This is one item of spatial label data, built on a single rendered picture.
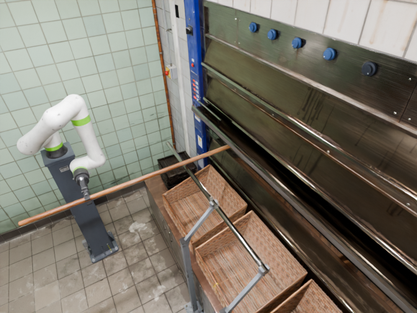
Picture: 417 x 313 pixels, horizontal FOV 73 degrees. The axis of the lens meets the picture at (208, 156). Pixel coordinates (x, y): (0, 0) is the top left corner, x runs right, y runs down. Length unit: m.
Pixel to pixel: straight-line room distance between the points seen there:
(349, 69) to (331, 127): 0.24
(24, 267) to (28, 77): 1.77
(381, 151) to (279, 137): 0.56
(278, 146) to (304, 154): 0.18
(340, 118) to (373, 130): 0.14
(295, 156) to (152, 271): 1.84
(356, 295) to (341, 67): 1.08
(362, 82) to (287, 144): 0.52
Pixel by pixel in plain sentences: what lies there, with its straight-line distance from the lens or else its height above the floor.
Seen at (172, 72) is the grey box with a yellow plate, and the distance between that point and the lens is 2.57.
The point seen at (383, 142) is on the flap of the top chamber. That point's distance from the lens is 1.15.
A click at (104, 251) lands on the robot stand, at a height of 0.07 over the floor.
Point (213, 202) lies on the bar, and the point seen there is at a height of 1.17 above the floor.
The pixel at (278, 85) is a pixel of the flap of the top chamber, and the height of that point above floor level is 1.82.
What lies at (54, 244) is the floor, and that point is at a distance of 3.37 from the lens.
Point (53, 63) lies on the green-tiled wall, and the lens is 2.71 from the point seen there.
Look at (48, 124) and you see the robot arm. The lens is 1.78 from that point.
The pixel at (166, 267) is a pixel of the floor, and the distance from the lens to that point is 2.83.
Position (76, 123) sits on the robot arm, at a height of 1.53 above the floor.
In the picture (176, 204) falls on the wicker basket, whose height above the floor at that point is 0.59.
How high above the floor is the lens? 2.41
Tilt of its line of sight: 39 degrees down
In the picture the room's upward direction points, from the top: 3 degrees counter-clockwise
